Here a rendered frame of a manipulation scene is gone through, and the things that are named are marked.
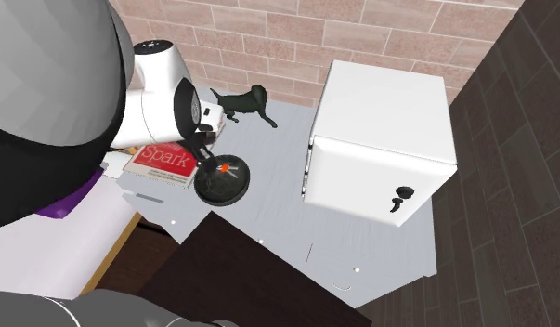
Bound black round bowl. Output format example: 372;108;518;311
193;154;252;207

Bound red book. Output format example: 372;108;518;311
122;141;204;190

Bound black dog figure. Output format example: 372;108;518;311
209;84;280;130

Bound silver keys with orange tag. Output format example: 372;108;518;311
216;163;241;180

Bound grey chest of drawers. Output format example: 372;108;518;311
116;87;439;310

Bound white safe with black knob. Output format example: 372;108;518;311
301;59;459;227

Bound white bed with purple blanket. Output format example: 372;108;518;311
0;166;143;301

